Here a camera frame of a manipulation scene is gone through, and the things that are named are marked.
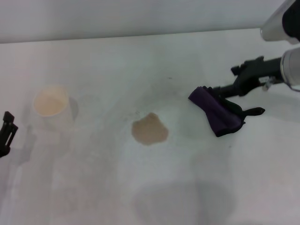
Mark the white paper cup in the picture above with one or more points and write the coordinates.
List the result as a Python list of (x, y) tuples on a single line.
[(50, 103)]

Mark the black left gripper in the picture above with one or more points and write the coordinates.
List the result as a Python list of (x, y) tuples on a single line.
[(2, 152)]

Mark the purple rag with black trim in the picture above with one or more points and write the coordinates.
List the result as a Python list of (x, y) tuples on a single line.
[(218, 112)]

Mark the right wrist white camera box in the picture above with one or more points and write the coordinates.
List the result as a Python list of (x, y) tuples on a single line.
[(279, 25)]

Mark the brown water stain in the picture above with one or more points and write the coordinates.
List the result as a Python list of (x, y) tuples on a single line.
[(150, 130)]

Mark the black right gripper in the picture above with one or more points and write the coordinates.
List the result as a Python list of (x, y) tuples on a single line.
[(257, 70)]

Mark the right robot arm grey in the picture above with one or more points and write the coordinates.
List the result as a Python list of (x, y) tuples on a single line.
[(291, 68)]

